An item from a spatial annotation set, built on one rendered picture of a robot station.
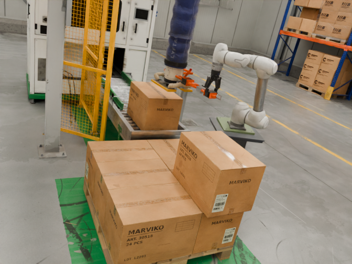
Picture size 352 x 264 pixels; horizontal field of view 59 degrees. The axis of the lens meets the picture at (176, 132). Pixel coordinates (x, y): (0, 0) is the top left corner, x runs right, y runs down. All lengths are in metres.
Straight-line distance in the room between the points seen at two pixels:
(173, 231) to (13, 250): 1.21
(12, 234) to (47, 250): 0.33
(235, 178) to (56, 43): 2.28
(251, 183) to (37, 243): 1.70
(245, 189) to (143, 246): 0.82
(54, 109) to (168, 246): 2.07
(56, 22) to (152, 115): 1.32
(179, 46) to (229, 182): 1.38
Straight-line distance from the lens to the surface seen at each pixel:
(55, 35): 3.52
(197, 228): 2.43
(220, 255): 2.82
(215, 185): 2.18
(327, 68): 10.75
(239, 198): 2.37
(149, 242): 2.31
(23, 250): 2.75
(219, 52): 2.56
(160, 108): 3.31
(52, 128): 3.82
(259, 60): 3.00
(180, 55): 3.00
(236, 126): 3.41
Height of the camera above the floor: 1.91
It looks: 23 degrees down
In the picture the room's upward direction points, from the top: 11 degrees clockwise
